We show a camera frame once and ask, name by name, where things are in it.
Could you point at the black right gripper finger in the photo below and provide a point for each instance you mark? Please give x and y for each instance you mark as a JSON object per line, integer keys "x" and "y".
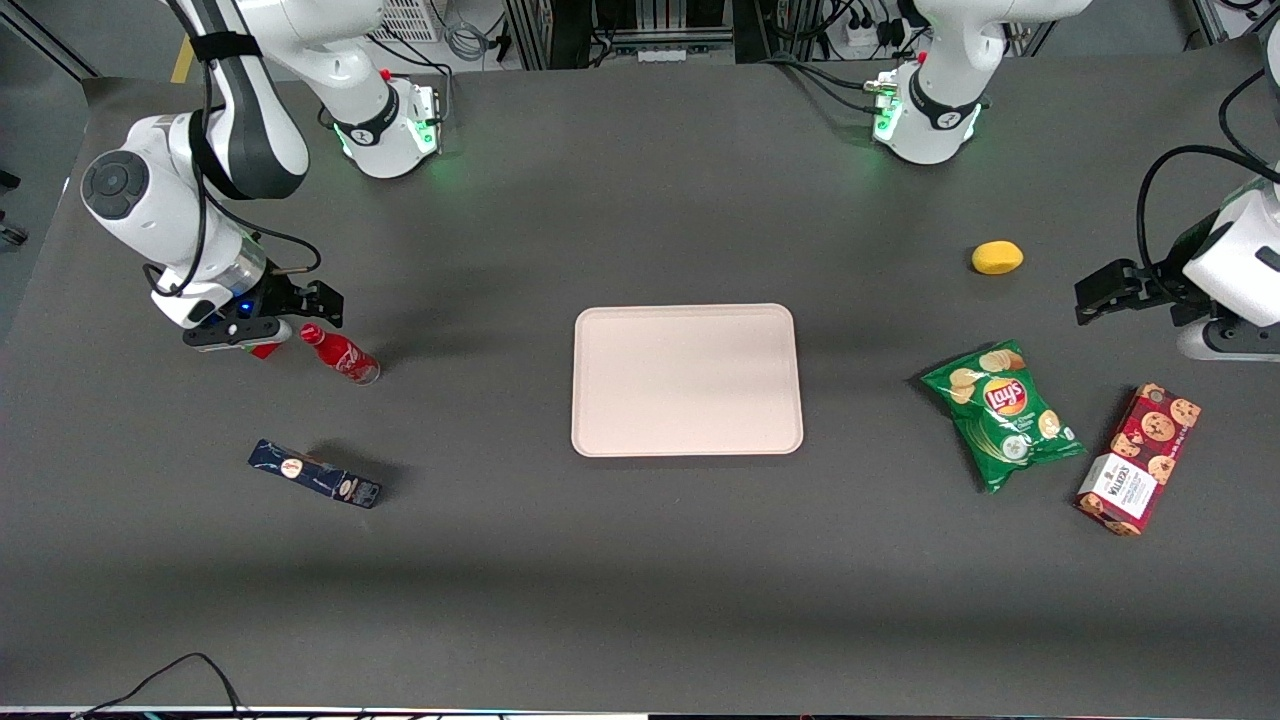
{"x": 325, "y": 305}

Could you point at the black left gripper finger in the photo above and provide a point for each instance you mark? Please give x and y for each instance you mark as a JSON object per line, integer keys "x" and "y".
{"x": 1152, "y": 285}
{"x": 1100, "y": 288}

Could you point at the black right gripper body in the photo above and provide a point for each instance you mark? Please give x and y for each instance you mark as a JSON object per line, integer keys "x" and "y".
{"x": 279, "y": 297}

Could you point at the red coke bottle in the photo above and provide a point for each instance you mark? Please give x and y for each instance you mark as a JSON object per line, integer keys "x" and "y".
{"x": 345, "y": 357}

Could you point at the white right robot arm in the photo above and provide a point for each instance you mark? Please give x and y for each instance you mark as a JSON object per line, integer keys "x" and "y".
{"x": 130, "y": 190}

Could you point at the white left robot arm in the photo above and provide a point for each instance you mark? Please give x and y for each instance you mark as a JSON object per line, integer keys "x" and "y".
{"x": 935, "y": 120}

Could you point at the pale pink plastic tray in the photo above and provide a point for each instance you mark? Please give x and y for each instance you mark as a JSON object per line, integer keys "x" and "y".
{"x": 687, "y": 380}

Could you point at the red and yellow cube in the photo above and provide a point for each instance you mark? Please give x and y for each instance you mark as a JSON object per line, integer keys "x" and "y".
{"x": 266, "y": 350}

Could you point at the yellow lemon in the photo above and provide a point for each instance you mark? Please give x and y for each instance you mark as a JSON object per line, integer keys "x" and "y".
{"x": 997, "y": 258}

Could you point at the green Lays chips bag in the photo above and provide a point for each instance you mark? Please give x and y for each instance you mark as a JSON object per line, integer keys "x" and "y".
{"x": 1000, "y": 415}

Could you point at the navy blue snack box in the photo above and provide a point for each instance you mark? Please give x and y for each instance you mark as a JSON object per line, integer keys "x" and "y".
{"x": 315, "y": 474}

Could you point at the red Walkers cookie box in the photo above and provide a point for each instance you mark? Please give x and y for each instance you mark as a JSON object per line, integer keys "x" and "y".
{"x": 1140, "y": 460}

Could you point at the white vented box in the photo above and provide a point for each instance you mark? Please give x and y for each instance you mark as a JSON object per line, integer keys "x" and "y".
{"x": 410, "y": 18}

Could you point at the white power strip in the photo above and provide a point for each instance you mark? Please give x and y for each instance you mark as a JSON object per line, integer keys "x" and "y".
{"x": 865, "y": 38}

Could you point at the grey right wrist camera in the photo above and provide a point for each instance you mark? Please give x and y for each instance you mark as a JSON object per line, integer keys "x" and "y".
{"x": 235, "y": 333}

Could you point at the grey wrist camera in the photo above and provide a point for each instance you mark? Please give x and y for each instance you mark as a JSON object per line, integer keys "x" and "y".
{"x": 1235, "y": 342}
{"x": 235, "y": 333}

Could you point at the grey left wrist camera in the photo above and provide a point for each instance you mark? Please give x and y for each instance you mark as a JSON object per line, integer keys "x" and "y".
{"x": 1235, "y": 342}

